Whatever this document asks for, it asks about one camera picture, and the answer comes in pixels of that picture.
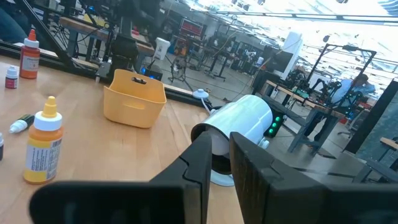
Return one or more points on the small green food coloring bottle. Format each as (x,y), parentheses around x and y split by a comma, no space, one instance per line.
(18,125)

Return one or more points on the black computer tower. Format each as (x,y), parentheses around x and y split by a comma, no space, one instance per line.
(155,74)
(276,127)

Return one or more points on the small red food coloring bottle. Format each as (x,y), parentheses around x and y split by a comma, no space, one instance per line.
(11,81)

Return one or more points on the black aluminium table frame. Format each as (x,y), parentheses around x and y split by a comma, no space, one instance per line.
(180,93)

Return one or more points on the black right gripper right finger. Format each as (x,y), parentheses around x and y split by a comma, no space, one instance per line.
(280,199)

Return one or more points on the yellow plastic bin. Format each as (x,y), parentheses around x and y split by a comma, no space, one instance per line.
(133,105)

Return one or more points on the white waste bin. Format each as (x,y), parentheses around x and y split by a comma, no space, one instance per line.
(161,48)

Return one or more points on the large orange food coloring bottle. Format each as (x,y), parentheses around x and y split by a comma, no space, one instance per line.
(29,62)

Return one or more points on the red LED sign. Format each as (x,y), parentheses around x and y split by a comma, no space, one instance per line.
(191,28)

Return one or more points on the person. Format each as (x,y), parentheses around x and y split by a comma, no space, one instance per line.
(345,90)
(11,29)

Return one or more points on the white spot lamp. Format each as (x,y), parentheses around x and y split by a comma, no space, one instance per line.
(242,118)

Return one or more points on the large yellow food coloring bottle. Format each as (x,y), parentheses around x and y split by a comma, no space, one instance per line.
(43,149)

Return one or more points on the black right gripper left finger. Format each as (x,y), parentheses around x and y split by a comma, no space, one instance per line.
(124,202)

